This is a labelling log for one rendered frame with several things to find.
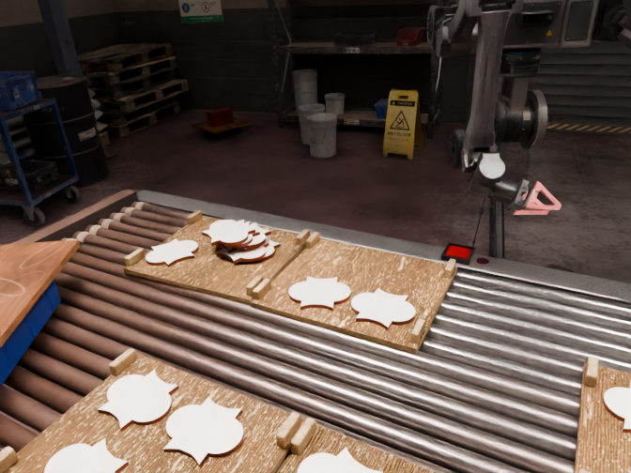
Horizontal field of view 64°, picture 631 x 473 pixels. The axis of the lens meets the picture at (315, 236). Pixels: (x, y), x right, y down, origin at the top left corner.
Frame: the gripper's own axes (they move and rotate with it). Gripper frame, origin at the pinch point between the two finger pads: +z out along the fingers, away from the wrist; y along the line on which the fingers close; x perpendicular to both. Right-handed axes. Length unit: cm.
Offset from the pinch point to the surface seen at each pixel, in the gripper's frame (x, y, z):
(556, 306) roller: -21.6, 4.1, 8.6
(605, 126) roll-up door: 187, -410, 104
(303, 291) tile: -42, 9, -46
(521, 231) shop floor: 29, -227, 37
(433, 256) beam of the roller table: -20.9, -13.5, -20.4
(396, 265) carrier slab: -27.0, -5.0, -28.6
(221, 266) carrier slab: -46, -1, -72
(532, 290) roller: -19.9, -1.3, 3.8
